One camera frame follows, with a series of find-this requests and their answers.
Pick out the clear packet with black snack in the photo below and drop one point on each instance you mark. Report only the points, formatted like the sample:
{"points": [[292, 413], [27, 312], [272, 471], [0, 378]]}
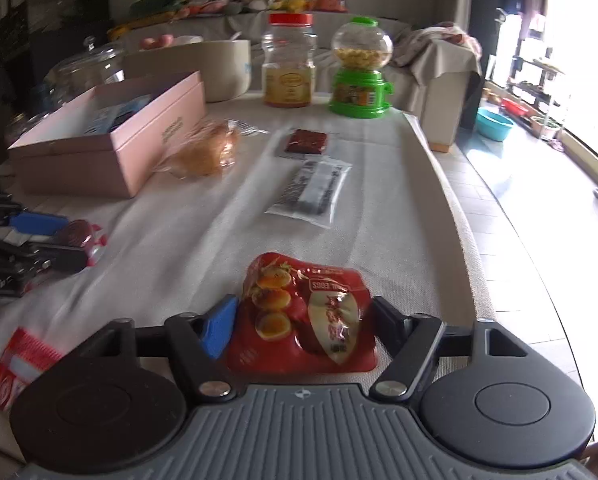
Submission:
{"points": [[311, 190]]}

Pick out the glass jar with lid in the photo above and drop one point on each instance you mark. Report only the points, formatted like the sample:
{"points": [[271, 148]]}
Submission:
{"points": [[91, 72]]}

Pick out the metal rack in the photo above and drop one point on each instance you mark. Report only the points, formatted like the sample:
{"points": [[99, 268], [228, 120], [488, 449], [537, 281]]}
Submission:
{"points": [[539, 80]]}

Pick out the green candy dispenser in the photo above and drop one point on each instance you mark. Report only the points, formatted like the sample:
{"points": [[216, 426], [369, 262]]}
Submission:
{"points": [[360, 85]]}

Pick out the grey covered sofa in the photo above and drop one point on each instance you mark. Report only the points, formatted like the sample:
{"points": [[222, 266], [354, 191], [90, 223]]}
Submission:
{"points": [[429, 90]]}

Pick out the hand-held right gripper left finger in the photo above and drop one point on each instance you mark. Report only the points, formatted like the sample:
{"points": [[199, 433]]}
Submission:
{"points": [[219, 325]]}

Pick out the red egg snack packet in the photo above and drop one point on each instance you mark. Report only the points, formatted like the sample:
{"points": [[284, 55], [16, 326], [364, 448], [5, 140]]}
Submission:
{"points": [[304, 330]]}

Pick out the bowl with spoon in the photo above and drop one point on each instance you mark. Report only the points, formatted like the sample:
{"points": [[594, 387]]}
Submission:
{"points": [[236, 36]]}

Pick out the red lid plastic jar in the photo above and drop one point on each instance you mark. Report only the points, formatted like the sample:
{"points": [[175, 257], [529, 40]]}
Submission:
{"points": [[288, 70]]}

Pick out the red plastic basin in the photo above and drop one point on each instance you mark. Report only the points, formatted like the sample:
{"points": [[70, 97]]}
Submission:
{"points": [[515, 106]]}

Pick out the red and white packet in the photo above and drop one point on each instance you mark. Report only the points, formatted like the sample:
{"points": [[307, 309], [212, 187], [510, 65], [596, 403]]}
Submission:
{"points": [[21, 367]]}

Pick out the white round tub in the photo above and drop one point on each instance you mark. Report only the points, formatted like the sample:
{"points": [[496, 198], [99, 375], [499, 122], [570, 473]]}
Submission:
{"points": [[219, 70]]}

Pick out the small red snack packet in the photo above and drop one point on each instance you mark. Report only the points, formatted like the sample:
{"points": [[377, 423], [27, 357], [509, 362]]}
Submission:
{"points": [[86, 240]]}

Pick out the blue plastic basin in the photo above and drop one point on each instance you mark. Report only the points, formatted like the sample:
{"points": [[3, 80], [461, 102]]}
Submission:
{"points": [[494, 125]]}

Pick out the pink white cloth heap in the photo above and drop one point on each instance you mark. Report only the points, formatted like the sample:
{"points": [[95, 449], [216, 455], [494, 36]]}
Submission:
{"points": [[439, 45]]}

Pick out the bread bun in clear bag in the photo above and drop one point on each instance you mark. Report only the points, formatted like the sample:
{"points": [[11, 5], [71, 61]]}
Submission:
{"points": [[204, 152]]}

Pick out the dark red square packet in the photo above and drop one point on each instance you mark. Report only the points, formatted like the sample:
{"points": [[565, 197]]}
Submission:
{"points": [[306, 141]]}

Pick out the white planter bowl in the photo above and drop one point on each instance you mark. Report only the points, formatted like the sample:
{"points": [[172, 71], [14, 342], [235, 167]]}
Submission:
{"points": [[546, 126]]}

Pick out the dark cabinet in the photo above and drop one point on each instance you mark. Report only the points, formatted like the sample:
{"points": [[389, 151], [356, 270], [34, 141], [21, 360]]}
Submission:
{"points": [[39, 35]]}

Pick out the pink cardboard box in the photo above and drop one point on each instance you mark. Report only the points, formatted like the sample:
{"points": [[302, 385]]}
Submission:
{"points": [[144, 145]]}

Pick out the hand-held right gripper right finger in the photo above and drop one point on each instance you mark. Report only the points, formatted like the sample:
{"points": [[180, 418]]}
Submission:
{"points": [[386, 325]]}

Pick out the blue snack packet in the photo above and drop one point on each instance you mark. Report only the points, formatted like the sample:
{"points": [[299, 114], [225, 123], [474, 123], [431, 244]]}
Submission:
{"points": [[111, 115]]}

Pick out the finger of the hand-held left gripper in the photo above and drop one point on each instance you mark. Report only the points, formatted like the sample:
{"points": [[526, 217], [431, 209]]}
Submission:
{"points": [[36, 224], [54, 257]]}

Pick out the hanging clothes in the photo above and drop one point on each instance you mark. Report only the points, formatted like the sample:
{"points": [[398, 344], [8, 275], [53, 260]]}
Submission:
{"points": [[521, 0]]}

